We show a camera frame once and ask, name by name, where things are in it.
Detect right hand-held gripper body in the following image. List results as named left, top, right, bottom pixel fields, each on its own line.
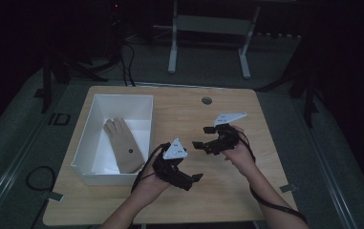
left=202, top=112, right=247, bottom=156

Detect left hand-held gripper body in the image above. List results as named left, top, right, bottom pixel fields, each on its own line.
left=152, top=137, right=197, bottom=192

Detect beige glove with black dot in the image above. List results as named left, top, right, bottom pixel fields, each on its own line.
left=102, top=117, right=146, bottom=175

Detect white box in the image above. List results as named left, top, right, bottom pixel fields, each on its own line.
left=70, top=94, right=155, bottom=186

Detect person's right hand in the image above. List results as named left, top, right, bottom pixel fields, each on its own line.
left=221, top=125, right=258, bottom=177

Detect person's left hand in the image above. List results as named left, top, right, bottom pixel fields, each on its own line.
left=131, top=155, right=172, bottom=205

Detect grey tape piece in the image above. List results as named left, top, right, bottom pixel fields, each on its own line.
left=47, top=191, right=65, bottom=202
left=279, top=183, right=299, bottom=194

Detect black tripod stand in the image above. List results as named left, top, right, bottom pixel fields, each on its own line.
left=34, top=53, right=109, bottom=115
left=255, top=47, right=321, bottom=129

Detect black equipment with red light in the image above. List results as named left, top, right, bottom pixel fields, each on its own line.
left=106, top=0, right=127, bottom=61

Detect left hand-held gripper cable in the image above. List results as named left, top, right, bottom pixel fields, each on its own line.
left=131, top=142, right=172, bottom=194

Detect hand-held gripper cable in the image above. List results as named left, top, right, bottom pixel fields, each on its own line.
left=131, top=142, right=172, bottom=194
left=237, top=129, right=309, bottom=225

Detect right hand-held gripper cable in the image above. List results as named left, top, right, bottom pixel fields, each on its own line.
left=237, top=129, right=309, bottom=225

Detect black hanging floor cables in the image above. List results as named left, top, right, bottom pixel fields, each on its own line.
left=118, top=41, right=137, bottom=88

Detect white metal stand frame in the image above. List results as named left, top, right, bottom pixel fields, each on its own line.
left=167, top=0, right=262, bottom=80

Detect metal floor rail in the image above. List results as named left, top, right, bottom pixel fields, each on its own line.
left=0, top=104, right=59, bottom=229
left=297, top=101, right=357, bottom=229

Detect black looped floor cable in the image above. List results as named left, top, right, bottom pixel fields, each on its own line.
left=25, top=165, right=57, bottom=193

